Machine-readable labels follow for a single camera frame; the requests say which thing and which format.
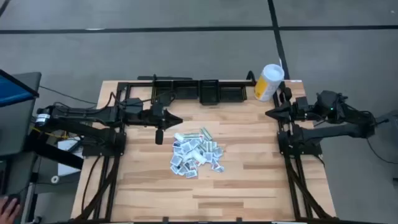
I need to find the black cart support beam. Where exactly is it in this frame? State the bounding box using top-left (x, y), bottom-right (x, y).
top-left (24, 129), bottom-right (85, 171)

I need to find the computer monitor with blue screen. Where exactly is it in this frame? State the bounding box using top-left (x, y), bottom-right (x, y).
top-left (0, 68), bottom-right (40, 108)

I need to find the thin black floor cable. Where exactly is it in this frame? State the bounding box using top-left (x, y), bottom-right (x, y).
top-left (39, 85), bottom-right (98, 105)
top-left (366, 136), bottom-right (398, 166)

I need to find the person's hand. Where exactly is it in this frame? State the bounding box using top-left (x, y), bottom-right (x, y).
top-left (0, 195), bottom-right (22, 224)

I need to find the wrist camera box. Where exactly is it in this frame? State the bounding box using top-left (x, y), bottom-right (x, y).
top-left (123, 97), bottom-right (144, 114)
top-left (294, 96), bottom-right (309, 112)

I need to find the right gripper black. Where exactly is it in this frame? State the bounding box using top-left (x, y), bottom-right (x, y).
top-left (265, 87), bottom-right (300, 122)

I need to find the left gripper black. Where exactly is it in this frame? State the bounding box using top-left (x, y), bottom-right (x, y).
top-left (141, 102), bottom-right (184, 146)

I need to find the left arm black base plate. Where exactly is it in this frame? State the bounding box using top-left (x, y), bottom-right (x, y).
top-left (81, 132), bottom-right (127, 157)

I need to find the yellow and white wipes canister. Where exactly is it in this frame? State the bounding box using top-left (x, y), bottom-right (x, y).
top-left (254, 63), bottom-right (285, 103)

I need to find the white paper sheet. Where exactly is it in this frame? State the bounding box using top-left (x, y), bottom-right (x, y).
top-left (57, 138), bottom-right (84, 177)

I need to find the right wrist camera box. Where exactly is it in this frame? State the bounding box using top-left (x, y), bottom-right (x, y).
top-left (294, 96), bottom-right (309, 112)

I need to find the grey chair base leg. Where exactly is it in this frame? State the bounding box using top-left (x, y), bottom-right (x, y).
top-left (374, 109), bottom-right (398, 131)

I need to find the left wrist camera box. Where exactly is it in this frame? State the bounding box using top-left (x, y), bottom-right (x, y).
top-left (123, 97), bottom-right (144, 114)

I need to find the black plastic mesh basket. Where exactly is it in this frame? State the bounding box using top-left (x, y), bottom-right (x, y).
top-left (172, 80), bottom-right (200, 100)
top-left (198, 79), bottom-right (220, 106)
top-left (151, 80), bottom-right (174, 107)
top-left (219, 81), bottom-right (248, 103)

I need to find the plain white oblong packet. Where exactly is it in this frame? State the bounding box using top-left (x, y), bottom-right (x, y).
top-left (190, 151), bottom-right (208, 165)

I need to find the yellow cable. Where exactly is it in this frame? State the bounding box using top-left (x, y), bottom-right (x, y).
top-left (30, 126), bottom-right (71, 140)

